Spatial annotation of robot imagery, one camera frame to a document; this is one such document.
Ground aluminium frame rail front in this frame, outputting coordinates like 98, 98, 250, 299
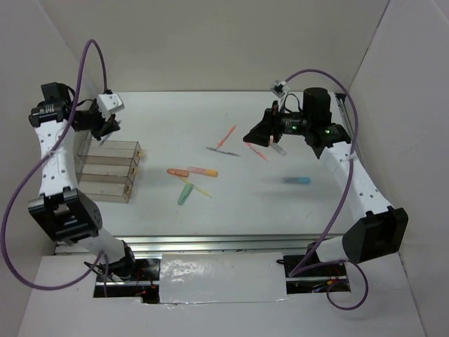
55, 234, 351, 254

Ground blue capped clear marker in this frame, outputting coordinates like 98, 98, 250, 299
283, 177, 311, 185

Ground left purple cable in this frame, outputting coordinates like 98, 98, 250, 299
0, 39, 109, 291

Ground green translucent cap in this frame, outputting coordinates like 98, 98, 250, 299
177, 184, 194, 206

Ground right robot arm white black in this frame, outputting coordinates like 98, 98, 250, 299
243, 88, 408, 275

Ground clear drawer organizer middle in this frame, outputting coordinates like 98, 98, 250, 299
76, 161, 138, 180

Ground white foil sheet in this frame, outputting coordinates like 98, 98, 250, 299
159, 252, 287, 304

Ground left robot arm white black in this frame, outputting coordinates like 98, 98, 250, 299
28, 82, 139, 280

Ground purple cable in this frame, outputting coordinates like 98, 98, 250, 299
282, 69, 369, 310
0, 39, 109, 291

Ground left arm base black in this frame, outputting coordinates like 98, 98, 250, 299
93, 258, 161, 304

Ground blue thin pen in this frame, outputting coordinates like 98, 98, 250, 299
98, 120, 122, 147

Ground orange thin pen right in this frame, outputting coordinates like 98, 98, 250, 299
245, 143, 268, 162

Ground orange capped clear marker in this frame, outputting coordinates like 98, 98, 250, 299
271, 143, 287, 157

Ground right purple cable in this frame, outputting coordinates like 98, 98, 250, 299
282, 69, 369, 310

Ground orange thin pen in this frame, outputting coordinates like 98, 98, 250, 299
216, 124, 237, 150
245, 143, 268, 162

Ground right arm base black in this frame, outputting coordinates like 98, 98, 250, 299
276, 241, 350, 295

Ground grey thin pen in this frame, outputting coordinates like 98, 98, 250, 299
206, 147, 240, 157

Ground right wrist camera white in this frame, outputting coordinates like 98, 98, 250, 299
270, 81, 289, 98

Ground yellow thin pen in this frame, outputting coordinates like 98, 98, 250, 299
178, 177, 212, 198

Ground clear drawer organizer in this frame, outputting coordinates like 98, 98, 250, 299
77, 139, 142, 166
79, 174, 133, 203
76, 161, 138, 180

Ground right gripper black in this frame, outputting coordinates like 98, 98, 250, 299
243, 100, 312, 147

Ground orange thin pen far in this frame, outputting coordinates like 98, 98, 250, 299
216, 124, 237, 150

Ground clear drawer organizer near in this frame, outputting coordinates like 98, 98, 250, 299
79, 174, 133, 203

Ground orange pink highlighter marker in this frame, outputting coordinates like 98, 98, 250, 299
187, 166, 218, 178

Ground clear drawer organizer far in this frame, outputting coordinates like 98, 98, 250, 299
77, 139, 142, 166

